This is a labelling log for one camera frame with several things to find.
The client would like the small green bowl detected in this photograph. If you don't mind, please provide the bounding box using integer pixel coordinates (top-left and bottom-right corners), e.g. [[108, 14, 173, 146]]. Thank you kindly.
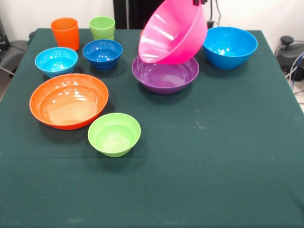
[[87, 113, 142, 158]]

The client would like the dark green tablecloth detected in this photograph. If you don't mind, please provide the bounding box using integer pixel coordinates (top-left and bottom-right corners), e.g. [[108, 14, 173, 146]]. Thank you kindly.
[[0, 28, 304, 228]]

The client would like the grey wheeled floor base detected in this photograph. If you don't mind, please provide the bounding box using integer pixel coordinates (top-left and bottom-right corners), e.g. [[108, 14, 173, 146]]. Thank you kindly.
[[275, 35, 304, 72], [0, 40, 30, 72]]

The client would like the tangle of floor cables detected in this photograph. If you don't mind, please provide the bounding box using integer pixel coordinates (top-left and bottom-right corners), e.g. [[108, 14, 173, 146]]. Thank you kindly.
[[284, 51, 304, 105]]

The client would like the purple bowl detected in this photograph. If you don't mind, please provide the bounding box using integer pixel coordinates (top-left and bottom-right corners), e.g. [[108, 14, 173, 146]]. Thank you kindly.
[[132, 55, 200, 95]]

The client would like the small dark blue bowl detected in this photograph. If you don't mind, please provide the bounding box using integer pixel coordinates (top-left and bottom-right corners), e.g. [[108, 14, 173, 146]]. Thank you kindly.
[[82, 39, 124, 71]]

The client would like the green cup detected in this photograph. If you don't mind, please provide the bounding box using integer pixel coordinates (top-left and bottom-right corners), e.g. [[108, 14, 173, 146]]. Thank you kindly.
[[88, 16, 116, 41]]

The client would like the wide orange bowl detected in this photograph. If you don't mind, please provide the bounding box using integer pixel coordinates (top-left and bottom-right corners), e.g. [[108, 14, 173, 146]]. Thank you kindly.
[[29, 73, 110, 131]]

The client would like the small light blue bowl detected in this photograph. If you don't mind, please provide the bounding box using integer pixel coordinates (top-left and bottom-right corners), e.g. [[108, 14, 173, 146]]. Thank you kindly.
[[34, 47, 78, 78]]

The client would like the large pink bowl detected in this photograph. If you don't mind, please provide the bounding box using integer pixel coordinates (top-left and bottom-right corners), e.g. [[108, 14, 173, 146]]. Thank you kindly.
[[138, 0, 209, 65]]

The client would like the orange cup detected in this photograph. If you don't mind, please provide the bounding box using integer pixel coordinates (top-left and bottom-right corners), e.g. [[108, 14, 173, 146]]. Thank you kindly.
[[50, 17, 80, 52]]

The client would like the medium blue bowl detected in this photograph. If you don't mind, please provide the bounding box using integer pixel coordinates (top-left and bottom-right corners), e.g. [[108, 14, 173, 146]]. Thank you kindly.
[[202, 26, 258, 70]]

